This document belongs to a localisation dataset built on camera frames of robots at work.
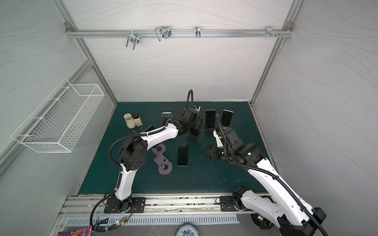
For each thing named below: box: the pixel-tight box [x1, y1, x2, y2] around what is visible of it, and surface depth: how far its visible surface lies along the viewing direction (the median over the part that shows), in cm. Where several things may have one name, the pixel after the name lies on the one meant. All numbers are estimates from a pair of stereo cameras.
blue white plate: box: [174, 222, 201, 236], surface depth 66 cm
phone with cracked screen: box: [161, 112, 174, 127], surface depth 97 cm
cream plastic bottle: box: [123, 113, 137, 129], surface depth 101 cm
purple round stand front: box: [153, 152, 173, 175], surface depth 84 cm
